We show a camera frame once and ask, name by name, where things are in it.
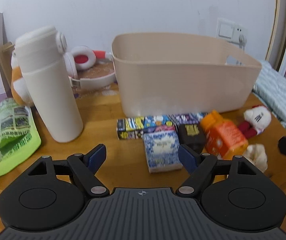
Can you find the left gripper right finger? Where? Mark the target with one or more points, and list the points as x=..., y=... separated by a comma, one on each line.
x=203, y=167

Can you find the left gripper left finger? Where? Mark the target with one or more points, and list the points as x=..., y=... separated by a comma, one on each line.
x=74, y=176

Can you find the cream fluffy plush ball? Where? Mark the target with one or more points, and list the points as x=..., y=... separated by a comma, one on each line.
x=256, y=155

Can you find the orange plastic bottle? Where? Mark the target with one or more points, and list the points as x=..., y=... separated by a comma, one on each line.
x=223, y=138

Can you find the small black box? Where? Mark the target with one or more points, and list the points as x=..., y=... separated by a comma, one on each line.
x=192, y=136

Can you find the white kitty plush toy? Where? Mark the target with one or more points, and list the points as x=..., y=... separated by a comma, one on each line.
x=255, y=121

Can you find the blue white tissue pack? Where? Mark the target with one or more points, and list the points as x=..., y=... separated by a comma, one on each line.
x=161, y=151

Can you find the colourful long cartoon box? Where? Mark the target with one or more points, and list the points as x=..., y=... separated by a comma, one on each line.
x=135, y=128

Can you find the striped light blue blanket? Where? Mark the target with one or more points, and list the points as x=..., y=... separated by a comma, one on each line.
x=270, y=88

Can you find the green snack bag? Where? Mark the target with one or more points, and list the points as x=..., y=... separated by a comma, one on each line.
x=19, y=138

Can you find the round beige tray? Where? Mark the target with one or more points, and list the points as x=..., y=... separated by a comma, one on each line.
x=96, y=77

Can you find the orange hamster plush toy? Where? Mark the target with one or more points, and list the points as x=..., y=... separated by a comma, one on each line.
x=19, y=89

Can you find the beige plastic storage bin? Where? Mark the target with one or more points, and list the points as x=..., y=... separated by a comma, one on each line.
x=174, y=73

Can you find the white red headphones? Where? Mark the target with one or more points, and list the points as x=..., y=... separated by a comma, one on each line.
x=82, y=58

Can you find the cream insulated bottle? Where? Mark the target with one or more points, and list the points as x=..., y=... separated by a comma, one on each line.
x=39, y=54

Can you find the cardboard box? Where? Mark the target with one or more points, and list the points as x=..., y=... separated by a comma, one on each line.
x=5, y=66

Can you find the white wall switch socket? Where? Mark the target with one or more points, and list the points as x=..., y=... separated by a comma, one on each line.
x=231, y=32

